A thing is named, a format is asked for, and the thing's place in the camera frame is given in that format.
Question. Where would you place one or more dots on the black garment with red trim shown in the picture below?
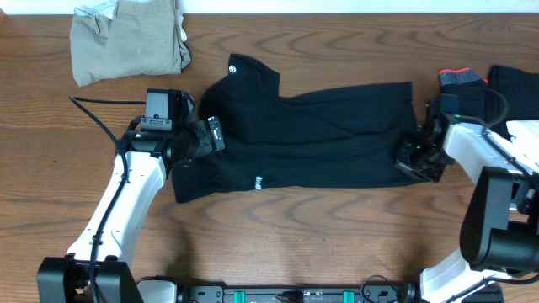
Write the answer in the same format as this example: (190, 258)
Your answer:
(483, 97)

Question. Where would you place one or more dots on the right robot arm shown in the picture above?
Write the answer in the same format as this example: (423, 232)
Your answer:
(499, 234)

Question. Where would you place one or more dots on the black polo shirt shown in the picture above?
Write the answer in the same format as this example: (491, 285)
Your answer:
(333, 138)

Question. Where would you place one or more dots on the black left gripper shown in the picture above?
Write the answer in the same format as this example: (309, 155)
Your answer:
(215, 135)

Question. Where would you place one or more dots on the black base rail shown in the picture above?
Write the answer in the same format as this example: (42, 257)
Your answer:
(295, 294)

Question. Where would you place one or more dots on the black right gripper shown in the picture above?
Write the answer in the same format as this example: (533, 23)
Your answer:
(403, 162)

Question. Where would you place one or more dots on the white printed t-shirt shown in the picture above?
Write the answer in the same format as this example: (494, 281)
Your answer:
(524, 136)

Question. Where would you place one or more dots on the folded khaki pants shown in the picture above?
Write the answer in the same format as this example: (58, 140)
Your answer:
(119, 39)

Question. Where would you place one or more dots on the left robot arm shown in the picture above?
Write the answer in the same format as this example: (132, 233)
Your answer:
(97, 266)

